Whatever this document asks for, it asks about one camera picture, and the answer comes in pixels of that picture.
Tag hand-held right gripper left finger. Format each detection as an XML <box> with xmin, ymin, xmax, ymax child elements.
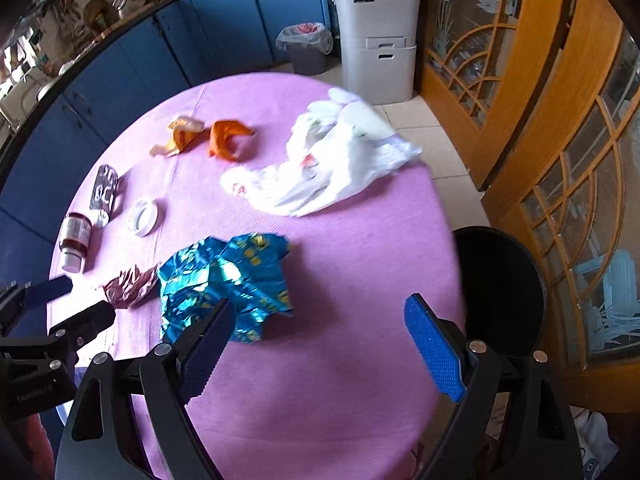
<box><xmin>54</xmin><ymin>298</ymin><xmax>237</xmax><ymax>480</ymax></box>

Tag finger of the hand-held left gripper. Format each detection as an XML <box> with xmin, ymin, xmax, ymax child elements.
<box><xmin>0</xmin><ymin>275</ymin><xmax>75</xmax><ymax>318</ymax></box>
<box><xmin>46</xmin><ymin>300</ymin><xmax>117</xmax><ymax>349</ymax></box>

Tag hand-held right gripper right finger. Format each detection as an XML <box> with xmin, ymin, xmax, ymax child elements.
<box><xmin>403</xmin><ymin>292</ymin><xmax>587</xmax><ymax>480</ymax></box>

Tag maroon wrapper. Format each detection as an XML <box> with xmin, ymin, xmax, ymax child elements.
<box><xmin>102</xmin><ymin>264</ymin><xmax>161</xmax><ymax>310</ymax></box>

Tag blue foil wrapper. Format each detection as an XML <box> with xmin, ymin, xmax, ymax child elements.
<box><xmin>157</xmin><ymin>232</ymin><xmax>293</xmax><ymax>345</ymax></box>

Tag black round stool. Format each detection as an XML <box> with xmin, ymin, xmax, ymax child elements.
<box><xmin>451</xmin><ymin>226</ymin><xmax>548</xmax><ymax>361</ymax></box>

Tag orange peel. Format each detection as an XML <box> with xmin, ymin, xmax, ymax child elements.
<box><xmin>207</xmin><ymin>119</ymin><xmax>255</xmax><ymax>162</ymax></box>

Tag person's left forearm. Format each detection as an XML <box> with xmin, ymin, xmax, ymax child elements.
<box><xmin>20</xmin><ymin>412</ymin><xmax>56</xmax><ymax>480</ymax></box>

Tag dark red bottle white cap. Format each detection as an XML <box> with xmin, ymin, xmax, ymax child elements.
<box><xmin>60</xmin><ymin>212</ymin><xmax>94</xmax><ymax>274</ymax></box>

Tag white round lid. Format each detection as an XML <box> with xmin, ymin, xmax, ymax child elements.
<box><xmin>127</xmin><ymin>199</ymin><xmax>159</xmax><ymax>237</ymax></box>

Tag silver foil tube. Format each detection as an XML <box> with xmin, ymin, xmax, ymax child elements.
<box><xmin>89</xmin><ymin>164</ymin><xmax>121</xmax><ymax>228</ymax></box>

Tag white bag with blue print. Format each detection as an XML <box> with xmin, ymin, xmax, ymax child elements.
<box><xmin>570</xmin><ymin>405</ymin><xmax>621</xmax><ymax>480</ymax></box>

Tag wooden glass door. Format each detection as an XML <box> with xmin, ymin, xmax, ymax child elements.
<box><xmin>420</xmin><ymin>0</ymin><xmax>576</xmax><ymax>191</ymax></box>
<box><xmin>482</xmin><ymin>0</ymin><xmax>640</xmax><ymax>411</ymax></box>

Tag yellow crumpled wrapper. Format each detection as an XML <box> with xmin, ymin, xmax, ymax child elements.
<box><xmin>149</xmin><ymin>116</ymin><xmax>206</xmax><ymax>157</ymax></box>

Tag black kitchen countertop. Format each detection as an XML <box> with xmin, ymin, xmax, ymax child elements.
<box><xmin>0</xmin><ymin>0</ymin><xmax>326</xmax><ymax>171</ymax></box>

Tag white plastic bag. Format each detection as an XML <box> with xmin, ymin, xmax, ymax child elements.
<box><xmin>220</xmin><ymin>87</ymin><xmax>423</xmax><ymax>218</ymax></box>

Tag blue kitchen cabinets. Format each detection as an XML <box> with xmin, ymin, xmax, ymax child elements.
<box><xmin>0</xmin><ymin>0</ymin><xmax>333</xmax><ymax>281</ymax></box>

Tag wooden cutting board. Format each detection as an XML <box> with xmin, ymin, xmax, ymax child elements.
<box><xmin>84</xmin><ymin>0</ymin><xmax>113</xmax><ymax>26</ymax></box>

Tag grey waste bin with liner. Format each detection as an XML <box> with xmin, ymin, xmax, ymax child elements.
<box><xmin>276</xmin><ymin>22</ymin><xmax>333</xmax><ymax>75</ymax></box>

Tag white plastic storage cabinet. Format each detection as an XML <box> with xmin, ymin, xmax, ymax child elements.
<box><xmin>327</xmin><ymin>0</ymin><xmax>425</xmax><ymax>106</ymax></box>

